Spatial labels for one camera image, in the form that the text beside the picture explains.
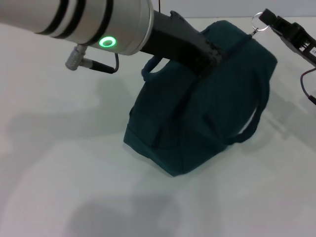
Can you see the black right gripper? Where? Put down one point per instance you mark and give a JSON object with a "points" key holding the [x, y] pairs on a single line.
{"points": [[306, 47]]}

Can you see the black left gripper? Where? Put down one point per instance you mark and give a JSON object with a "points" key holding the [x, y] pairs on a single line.
{"points": [[177, 42]]}

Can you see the dark teal insulated lunch bag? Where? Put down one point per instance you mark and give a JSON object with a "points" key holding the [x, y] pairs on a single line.
{"points": [[209, 118]]}

